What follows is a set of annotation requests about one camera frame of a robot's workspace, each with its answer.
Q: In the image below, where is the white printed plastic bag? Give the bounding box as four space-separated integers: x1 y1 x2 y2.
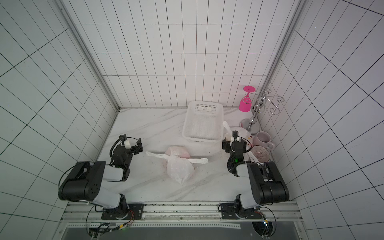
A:
223 121 259 163

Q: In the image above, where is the white basket perforated plastic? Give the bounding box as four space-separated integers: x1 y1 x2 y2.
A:
182 101 224 143

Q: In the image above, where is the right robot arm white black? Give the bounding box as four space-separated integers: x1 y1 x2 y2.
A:
222 137 290 214

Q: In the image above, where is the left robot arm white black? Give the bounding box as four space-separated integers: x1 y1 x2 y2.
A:
58 135 143 215

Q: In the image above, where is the pale pink mug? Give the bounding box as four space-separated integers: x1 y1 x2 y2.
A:
253 131 276 151

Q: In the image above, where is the metal glass rack stand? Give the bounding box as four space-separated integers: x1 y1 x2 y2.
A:
239 88 285 135

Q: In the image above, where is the pink wine glass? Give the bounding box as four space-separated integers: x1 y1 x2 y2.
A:
239 86 256 113

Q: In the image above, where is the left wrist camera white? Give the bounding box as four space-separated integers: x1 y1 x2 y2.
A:
124 137 144 155

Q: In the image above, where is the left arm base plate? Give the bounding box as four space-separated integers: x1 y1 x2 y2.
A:
101 204 144 221

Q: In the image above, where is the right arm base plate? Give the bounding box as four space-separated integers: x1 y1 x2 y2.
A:
218 203 262 220

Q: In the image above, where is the aluminium mounting rail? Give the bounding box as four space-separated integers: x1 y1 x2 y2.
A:
61 200 303 224

